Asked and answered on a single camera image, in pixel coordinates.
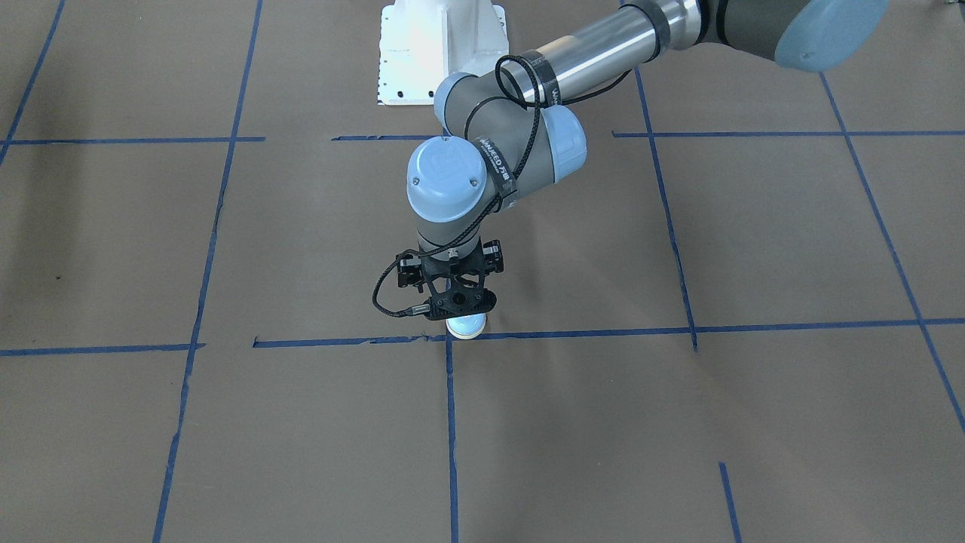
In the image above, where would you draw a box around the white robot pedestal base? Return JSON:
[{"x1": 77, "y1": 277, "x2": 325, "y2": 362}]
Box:
[{"x1": 377, "y1": 1, "x2": 509, "y2": 106}]

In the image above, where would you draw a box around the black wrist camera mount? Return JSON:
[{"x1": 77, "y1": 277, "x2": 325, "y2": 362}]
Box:
[{"x1": 421, "y1": 258, "x2": 502, "y2": 322}]

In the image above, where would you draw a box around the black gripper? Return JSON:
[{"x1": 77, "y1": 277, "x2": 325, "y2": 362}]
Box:
[{"x1": 397, "y1": 240, "x2": 504, "y2": 291}]

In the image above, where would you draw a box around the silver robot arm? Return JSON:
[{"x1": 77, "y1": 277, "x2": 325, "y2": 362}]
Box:
[{"x1": 391, "y1": 1, "x2": 888, "y2": 305}]

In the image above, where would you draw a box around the brown paper table cover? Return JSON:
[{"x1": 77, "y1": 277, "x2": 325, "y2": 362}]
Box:
[{"x1": 2, "y1": 1, "x2": 963, "y2": 542}]

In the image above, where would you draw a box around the blue and cream bell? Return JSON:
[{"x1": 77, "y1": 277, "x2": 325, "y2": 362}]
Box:
[{"x1": 446, "y1": 314, "x2": 487, "y2": 340}]

